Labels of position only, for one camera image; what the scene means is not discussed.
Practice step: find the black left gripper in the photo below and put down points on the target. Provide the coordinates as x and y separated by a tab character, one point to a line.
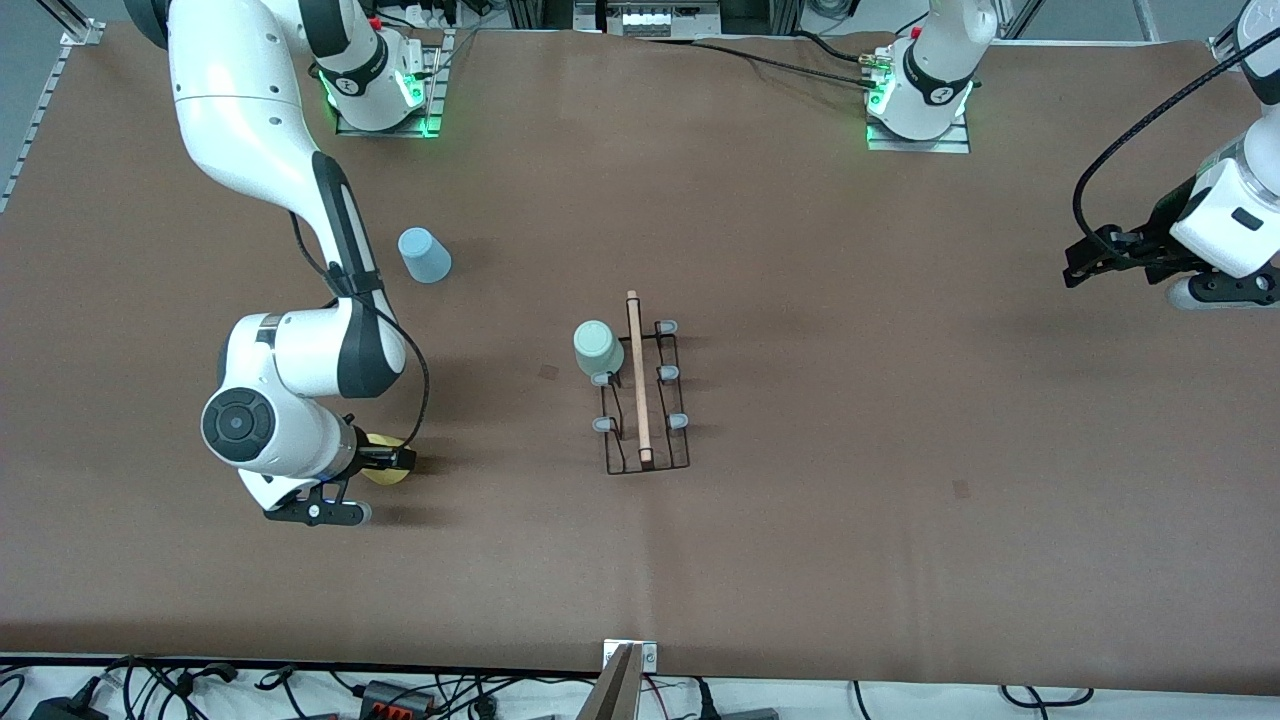
1153	237

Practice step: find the brown table cover sheet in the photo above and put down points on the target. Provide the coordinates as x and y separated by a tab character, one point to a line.
700	560

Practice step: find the grey slanted beam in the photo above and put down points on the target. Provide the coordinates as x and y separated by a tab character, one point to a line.
612	695

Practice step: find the black orange connector box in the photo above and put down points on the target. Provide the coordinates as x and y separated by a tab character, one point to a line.
398	697

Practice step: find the pale green plastic cup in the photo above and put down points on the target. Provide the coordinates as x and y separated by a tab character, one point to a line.
597	348

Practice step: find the aluminium frame profile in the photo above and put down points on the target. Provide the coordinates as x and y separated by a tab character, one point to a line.
1225	45

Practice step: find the perforated aluminium side rail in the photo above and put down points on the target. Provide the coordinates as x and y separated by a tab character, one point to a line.
35	115

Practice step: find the yellow plastic cup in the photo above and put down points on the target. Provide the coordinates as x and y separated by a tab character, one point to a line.
385	478

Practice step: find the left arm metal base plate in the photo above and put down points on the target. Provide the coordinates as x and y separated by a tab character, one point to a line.
930	145

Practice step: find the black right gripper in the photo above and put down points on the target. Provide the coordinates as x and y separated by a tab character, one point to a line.
372	458

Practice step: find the light blue plastic cup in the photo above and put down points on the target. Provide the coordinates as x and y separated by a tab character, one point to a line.
425	257

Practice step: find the small metal edge bracket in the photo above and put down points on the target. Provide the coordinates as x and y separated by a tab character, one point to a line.
648	656

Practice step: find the black power adapter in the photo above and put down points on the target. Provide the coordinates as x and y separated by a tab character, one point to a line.
65	710

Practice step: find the white power strip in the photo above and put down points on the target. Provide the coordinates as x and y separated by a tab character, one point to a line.
648	20

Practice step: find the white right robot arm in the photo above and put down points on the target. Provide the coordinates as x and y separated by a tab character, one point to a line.
240	100

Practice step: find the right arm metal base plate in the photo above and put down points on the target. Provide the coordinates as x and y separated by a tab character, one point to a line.
432	90

